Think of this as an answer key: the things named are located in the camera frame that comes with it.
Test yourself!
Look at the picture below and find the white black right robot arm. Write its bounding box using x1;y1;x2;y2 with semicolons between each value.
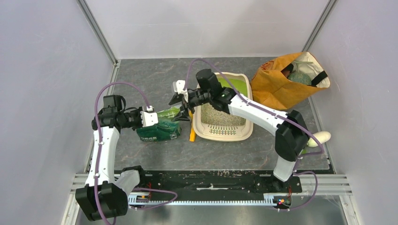
169;69;310;192

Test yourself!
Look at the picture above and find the orange tote bag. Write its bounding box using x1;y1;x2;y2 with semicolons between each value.
250;52;331;110

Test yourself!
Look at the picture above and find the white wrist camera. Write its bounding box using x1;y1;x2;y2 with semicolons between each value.
141;105;159;127
172;80;189;102

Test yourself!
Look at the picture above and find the beige green litter box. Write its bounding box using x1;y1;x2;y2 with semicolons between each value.
192;72;253;142

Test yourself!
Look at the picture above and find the white radish with leaves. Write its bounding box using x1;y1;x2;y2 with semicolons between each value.
301;131;331;154

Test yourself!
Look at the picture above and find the green cat litter bag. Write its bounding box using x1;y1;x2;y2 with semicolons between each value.
136;107;182;142

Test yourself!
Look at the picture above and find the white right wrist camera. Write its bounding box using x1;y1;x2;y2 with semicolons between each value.
172;80;189;102

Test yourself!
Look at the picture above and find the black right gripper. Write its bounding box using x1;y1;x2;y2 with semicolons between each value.
169;89;212;121

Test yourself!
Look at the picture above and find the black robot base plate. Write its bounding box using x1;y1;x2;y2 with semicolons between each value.
138;170;302;201

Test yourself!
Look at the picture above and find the green melon in bag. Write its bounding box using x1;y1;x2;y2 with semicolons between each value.
286;64;312;85

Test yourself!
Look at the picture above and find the yellow plastic scoop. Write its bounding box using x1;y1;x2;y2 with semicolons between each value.
189;111;196;142

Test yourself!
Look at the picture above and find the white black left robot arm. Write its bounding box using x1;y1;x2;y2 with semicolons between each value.
76;95;147;221

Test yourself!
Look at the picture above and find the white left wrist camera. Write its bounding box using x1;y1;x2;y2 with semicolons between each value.
141;105;159;127

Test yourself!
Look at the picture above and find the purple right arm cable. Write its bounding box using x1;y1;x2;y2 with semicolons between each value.
185;58;325;212

